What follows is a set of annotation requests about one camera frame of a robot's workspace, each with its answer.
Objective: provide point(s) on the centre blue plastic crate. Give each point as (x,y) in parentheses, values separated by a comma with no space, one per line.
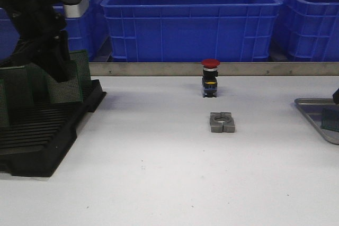
(190,30)

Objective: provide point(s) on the grey split clamp block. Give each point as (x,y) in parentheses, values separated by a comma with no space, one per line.
(222,122)

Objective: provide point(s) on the rear left green circuit board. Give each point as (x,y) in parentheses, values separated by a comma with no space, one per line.
(38,82)

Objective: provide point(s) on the rear right green circuit board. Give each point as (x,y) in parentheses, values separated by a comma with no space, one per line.
(83,70)

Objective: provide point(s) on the red emergency stop button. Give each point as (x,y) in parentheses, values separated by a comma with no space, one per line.
(209,81)

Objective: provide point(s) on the left front blue crate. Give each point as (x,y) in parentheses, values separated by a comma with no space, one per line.
(88,32)

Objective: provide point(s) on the dark green left circuit board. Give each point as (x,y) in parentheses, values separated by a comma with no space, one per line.
(17,87)

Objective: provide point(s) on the right front blue crate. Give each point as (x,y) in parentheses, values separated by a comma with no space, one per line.
(307,30)

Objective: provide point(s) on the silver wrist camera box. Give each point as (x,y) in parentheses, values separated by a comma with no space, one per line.
(75,8)

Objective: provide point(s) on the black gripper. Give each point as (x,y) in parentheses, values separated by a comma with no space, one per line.
(42,40)

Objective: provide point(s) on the silver metal tray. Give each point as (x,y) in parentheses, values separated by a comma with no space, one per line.
(311,109)

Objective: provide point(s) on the leftmost edge green circuit board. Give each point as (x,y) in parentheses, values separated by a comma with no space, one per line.
(5,120)

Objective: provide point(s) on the green perforated circuit board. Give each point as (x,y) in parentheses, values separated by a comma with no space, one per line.
(65,92)
(329,120)

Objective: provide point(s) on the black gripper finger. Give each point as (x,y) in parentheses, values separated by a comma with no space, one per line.
(335,96)

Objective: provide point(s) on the black slotted board rack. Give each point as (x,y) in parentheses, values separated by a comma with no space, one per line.
(38,138)

